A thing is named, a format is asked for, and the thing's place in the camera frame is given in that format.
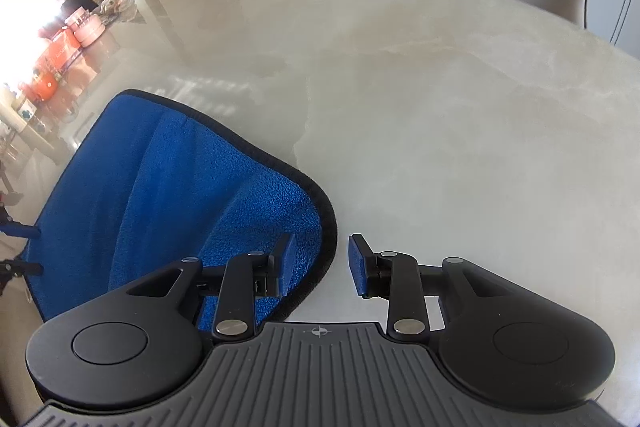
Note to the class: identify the pink round tin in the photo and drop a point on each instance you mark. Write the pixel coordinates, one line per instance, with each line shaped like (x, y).
(86, 30)

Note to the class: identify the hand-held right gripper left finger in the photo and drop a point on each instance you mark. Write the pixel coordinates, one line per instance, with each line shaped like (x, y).
(288, 265)

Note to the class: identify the orange pot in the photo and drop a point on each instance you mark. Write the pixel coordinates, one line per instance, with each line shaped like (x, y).
(42, 85)

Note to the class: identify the floral bundle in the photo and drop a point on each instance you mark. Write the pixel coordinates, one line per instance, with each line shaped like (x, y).
(118, 5)

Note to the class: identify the blue towel with black trim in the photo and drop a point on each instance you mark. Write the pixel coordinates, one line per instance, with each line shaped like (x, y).
(150, 187)

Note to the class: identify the dark round object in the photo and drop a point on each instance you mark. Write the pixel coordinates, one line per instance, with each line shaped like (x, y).
(76, 3)

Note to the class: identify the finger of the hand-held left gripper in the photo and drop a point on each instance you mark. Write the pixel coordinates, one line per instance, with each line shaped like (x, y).
(20, 267)
(20, 231)

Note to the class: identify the orange box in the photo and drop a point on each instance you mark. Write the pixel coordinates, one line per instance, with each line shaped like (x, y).
(57, 53)

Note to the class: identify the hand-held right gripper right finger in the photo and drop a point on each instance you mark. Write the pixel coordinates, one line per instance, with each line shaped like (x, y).
(357, 265)

